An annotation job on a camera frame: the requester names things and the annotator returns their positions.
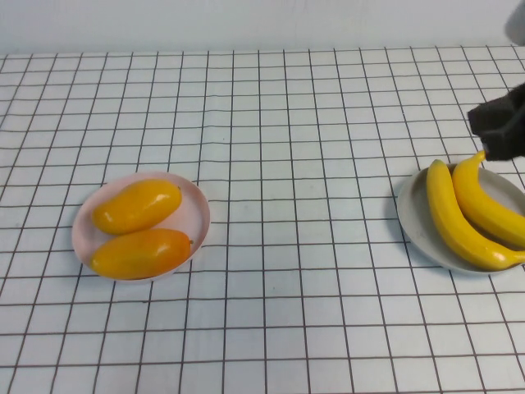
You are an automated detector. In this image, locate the pink round plate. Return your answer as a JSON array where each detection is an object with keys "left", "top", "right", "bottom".
[{"left": 71, "top": 171, "right": 212, "bottom": 283}]

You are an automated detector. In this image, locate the mango with orange blush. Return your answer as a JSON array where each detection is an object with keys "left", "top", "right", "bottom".
[{"left": 89, "top": 227, "right": 194, "bottom": 281}]

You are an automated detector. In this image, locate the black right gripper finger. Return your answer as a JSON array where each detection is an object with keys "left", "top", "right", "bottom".
[
  {"left": 485, "top": 117, "right": 525, "bottom": 162},
  {"left": 467, "top": 83, "right": 525, "bottom": 140}
]

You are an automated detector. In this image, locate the yellow plastic banana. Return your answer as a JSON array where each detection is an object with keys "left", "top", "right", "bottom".
[{"left": 451, "top": 150, "right": 525, "bottom": 247}]

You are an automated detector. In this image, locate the white black-grid tablecloth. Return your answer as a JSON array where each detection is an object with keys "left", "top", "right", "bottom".
[{"left": 0, "top": 44, "right": 525, "bottom": 394}]

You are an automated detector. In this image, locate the grey round plate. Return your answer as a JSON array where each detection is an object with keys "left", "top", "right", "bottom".
[{"left": 396, "top": 163, "right": 525, "bottom": 275}]

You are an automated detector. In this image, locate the yellow banana with green tip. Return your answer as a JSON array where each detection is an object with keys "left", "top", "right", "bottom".
[{"left": 426, "top": 158, "right": 525, "bottom": 273}]

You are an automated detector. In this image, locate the plain yellow mango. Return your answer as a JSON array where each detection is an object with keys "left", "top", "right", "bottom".
[{"left": 90, "top": 179, "right": 184, "bottom": 236}]

